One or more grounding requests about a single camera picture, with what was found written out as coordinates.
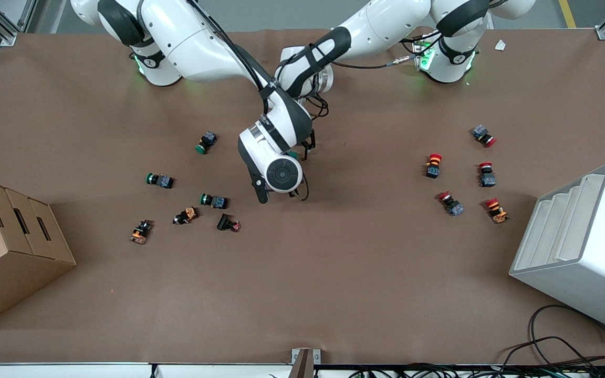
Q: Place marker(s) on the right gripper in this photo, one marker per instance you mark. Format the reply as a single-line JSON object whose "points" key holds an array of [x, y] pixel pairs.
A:
{"points": [[291, 194]]}

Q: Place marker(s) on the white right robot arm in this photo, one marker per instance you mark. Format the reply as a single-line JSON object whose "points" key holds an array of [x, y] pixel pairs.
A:
{"points": [[192, 42]]}

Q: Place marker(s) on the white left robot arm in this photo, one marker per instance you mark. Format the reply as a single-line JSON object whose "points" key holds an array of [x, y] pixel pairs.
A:
{"points": [[376, 29]]}

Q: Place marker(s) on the black push button red lens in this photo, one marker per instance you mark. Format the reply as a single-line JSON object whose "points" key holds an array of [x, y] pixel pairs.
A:
{"points": [[227, 222]]}

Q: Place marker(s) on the orange-bodied black push button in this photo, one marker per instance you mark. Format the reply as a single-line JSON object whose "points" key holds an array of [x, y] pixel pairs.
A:
{"points": [[185, 216], [141, 231]]}

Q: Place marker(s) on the red mushroom button grey body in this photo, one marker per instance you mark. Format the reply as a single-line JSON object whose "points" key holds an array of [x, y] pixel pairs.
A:
{"points": [[450, 203], [487, 176], [484, 135]]}

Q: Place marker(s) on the red mushroom button orange body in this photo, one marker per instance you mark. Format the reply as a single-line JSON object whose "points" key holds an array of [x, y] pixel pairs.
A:
{"points": [[496, 210]]}

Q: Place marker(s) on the small white paper scrap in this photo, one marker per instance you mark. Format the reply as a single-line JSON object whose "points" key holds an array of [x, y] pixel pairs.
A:
{"points": [[500, 45]]}

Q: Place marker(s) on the white stepped plastic rack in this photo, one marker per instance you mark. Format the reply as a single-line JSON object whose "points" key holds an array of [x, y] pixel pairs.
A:
{"points": [[591, 262]]}

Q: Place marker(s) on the brown cardboard box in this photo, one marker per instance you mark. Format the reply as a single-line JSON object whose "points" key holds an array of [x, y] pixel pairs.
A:
{"points": [[13, 262]]}

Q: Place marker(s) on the green push button switch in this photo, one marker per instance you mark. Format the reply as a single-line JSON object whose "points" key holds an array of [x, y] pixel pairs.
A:
{"points": [[205, 142], [159, 180], [213, 200]]}

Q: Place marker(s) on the metal table edge bracket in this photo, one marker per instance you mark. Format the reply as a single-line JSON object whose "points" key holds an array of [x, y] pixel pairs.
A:
{"points": [[305, 362]]}

